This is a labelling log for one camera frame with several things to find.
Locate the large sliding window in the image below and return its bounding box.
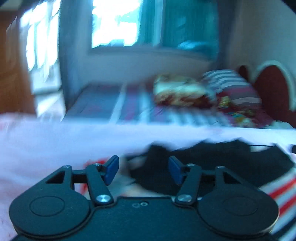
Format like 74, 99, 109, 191
88, 0, 162, 50

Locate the teal curtain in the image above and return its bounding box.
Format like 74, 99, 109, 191
139, 0, 219, 58

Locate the hallway window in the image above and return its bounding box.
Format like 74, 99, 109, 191
20, 0, 63, 93

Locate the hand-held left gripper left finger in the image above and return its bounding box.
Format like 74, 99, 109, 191
46, 156, 119, 207

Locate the bed with striped sheet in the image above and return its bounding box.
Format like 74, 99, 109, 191
62, 83, 232, 127

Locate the yellow patterned pillow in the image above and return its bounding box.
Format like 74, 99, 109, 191
153, 74, 216, 109

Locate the brown wooden door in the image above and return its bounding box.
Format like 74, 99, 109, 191
0, 11, 36, 115

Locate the red scalloped headboard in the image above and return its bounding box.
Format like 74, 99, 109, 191
237, 60, 296, 128

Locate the blue cloth bundle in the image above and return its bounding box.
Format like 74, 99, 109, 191
177, 40, 208, 52

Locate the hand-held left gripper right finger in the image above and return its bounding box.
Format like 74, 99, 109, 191
168, 156, 243, 205

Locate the striped pillow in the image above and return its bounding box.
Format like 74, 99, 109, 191
201, 70, 273, 127

